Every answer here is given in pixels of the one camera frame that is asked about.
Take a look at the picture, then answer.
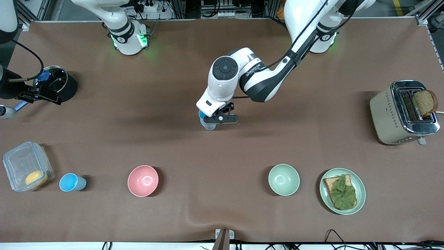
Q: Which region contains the black pot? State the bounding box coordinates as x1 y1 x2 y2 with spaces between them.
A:
42 66 78 103

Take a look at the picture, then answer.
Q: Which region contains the glass lid with blue knob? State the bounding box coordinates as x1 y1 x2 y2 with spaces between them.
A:
33 66 68 94

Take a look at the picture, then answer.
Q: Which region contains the clear plastic food container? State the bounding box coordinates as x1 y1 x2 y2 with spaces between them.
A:
3 141 55 192

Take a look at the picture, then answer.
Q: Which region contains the brown tablecloth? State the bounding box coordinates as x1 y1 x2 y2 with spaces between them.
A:
0 17 444 243

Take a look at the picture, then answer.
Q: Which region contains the pale green bowl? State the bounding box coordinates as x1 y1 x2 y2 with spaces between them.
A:
268 164 300 196

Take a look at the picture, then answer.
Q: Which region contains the pink bowl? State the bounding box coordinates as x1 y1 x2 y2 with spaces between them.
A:
127 165 159 197

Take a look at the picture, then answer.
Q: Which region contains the white power strip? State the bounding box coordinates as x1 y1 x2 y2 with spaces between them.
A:
134 2 174 19

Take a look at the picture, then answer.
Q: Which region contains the brown bread slice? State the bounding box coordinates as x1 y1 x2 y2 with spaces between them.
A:
323 175 358 210

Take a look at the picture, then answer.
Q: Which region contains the green lettuce leaf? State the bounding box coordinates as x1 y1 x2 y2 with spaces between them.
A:
329 175 357 210

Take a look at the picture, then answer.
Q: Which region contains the pale green plate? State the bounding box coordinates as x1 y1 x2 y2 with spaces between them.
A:
319 168 366 215

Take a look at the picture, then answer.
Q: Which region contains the beige chrome toaster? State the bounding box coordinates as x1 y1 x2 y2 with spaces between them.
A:
369 80 441 145

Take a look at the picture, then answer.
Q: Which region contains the brown toast slice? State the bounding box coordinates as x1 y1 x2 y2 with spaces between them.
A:
413 90 438 118

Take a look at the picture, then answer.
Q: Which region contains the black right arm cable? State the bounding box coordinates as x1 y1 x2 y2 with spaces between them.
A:
10 39 45 82

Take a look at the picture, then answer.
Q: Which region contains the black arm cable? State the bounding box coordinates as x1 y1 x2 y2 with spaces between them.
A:
10 39 45 82
262 0 358 72

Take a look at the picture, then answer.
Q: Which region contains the metal table edge bracket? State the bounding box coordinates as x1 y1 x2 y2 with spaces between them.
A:
212 228 235 250

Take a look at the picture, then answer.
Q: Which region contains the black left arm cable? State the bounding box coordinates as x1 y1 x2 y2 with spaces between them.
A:
262 0 358 72

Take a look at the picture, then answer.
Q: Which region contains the black looped cable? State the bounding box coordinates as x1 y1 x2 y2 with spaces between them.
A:
324 229 347 245

